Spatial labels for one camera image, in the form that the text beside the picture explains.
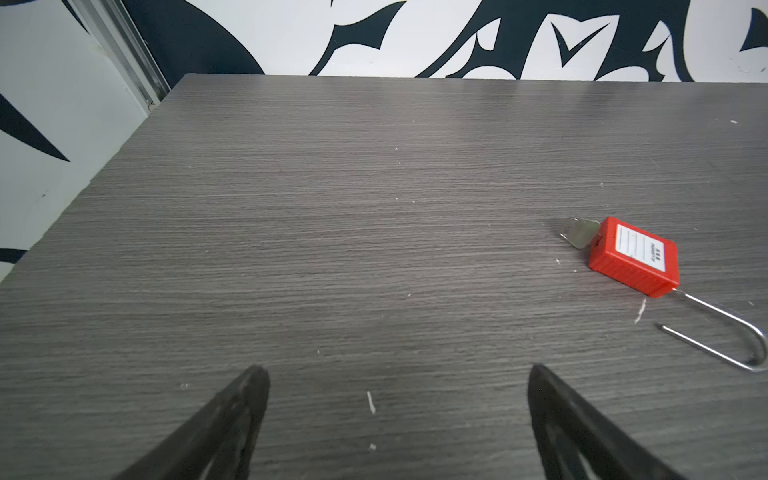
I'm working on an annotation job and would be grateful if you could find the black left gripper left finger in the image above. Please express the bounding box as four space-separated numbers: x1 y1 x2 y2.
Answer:
116 365 270 479

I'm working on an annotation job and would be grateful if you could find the red padlock far left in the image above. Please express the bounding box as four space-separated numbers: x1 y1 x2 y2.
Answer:
560 216 767 373

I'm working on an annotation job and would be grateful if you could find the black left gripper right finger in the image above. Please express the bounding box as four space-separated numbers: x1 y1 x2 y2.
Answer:
527 364 682 479

